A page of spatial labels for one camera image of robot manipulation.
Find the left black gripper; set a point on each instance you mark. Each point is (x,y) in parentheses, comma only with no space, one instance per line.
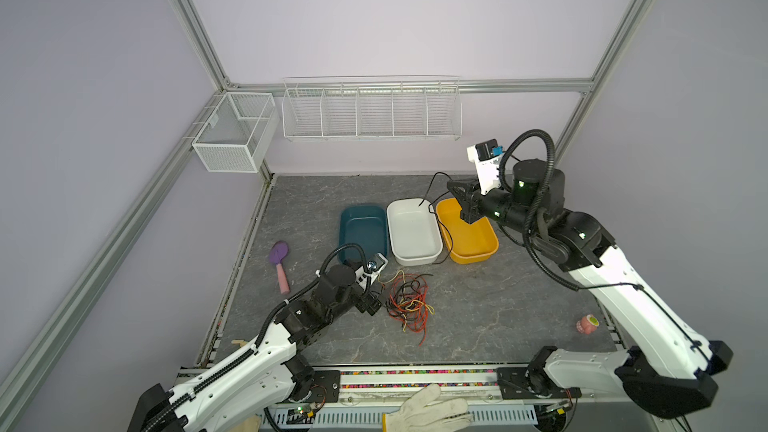
(369,302)

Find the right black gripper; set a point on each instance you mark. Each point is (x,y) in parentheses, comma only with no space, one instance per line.
(473,208)

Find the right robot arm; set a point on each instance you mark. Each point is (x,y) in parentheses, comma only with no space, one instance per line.
(669,371)

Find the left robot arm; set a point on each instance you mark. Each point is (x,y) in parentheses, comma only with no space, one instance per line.
(269,369)

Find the yellow plastic bin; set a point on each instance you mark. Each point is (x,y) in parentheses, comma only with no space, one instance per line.
(466,243)

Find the white plastic bin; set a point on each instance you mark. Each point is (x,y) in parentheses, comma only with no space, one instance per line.
(415,238)

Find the teal plastic bin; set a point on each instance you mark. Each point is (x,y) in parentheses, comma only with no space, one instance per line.
(365,225)

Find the purple pink hairbrush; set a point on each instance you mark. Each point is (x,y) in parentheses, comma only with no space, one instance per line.
(277,254)

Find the white work glove centre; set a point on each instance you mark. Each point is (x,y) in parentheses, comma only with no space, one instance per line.
(427,411)

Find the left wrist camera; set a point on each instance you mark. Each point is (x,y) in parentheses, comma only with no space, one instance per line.
(376,265)

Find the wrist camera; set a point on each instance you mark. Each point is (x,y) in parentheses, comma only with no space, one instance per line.
(376,265)
(486,156)

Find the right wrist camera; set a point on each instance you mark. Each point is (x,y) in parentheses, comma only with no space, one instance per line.
(486,156)

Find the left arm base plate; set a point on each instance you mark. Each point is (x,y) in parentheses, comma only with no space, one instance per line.
(322,386)

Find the long white wire basket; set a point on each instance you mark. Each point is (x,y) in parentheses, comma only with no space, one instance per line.
(372,108)

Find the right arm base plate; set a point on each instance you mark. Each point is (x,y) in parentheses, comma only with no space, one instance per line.
(514,382)

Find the white wire mesh box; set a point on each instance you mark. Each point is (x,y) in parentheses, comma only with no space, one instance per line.
(237,133)

